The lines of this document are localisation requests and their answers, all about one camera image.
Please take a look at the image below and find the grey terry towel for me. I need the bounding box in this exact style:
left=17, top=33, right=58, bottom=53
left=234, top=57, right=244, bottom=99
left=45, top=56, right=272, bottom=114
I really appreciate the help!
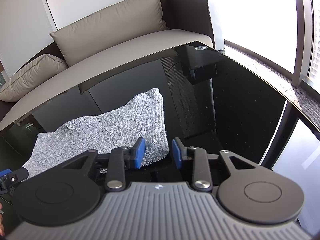
left=23, top=88, right=169, bottom=177

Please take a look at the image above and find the person's left hand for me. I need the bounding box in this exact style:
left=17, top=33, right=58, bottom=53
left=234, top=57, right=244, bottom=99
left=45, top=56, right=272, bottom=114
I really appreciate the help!
left=0, top=204, right=5, bottom=237

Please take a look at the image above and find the small beige side cushion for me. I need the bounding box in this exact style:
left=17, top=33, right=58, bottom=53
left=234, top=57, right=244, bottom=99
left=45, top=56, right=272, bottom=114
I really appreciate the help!
left=1, top=54, right=68, bottom=102

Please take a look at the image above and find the large beige back cushion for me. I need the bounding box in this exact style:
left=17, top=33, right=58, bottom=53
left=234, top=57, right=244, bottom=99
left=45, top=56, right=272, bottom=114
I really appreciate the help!
left=50, top=0, right=167, bottom=66

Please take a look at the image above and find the dark brown sofa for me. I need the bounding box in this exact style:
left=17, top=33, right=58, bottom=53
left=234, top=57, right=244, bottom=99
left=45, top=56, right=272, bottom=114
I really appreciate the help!
left=1, top=0, right=214, bottom=130

